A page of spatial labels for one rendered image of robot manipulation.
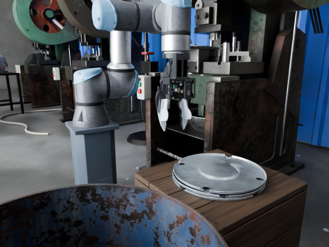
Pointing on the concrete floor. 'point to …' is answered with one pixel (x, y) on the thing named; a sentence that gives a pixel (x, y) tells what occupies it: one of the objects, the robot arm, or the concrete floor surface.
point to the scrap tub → (103, 219)
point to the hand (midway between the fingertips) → (173, 125)
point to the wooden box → (242, 208)
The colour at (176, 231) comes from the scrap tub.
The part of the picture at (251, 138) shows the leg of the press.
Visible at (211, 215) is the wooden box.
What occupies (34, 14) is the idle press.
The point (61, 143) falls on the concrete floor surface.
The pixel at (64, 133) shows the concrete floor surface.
